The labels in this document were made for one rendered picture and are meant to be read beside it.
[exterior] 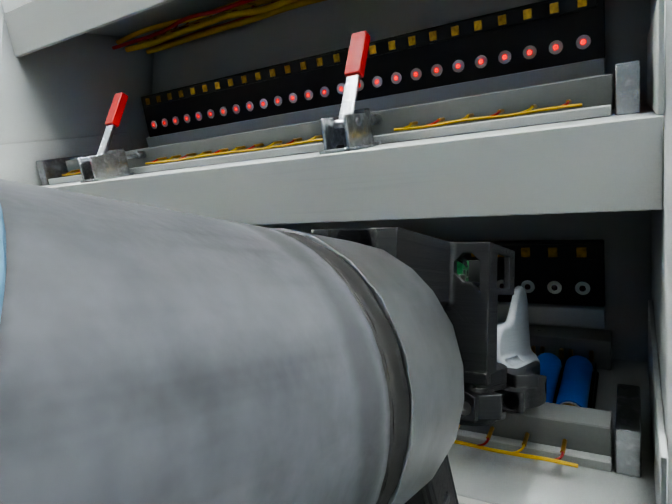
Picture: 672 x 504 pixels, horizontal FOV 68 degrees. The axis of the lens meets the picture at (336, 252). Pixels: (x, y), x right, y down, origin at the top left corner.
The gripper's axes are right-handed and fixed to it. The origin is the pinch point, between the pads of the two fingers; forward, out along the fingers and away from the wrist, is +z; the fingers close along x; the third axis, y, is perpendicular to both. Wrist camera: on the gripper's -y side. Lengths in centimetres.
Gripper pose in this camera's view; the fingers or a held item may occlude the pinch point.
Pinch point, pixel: (486, 363)
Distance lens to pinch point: 37.1
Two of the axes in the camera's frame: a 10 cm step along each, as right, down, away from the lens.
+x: -8.6, 0.0, 5.1
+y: 0.4, -10.0, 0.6
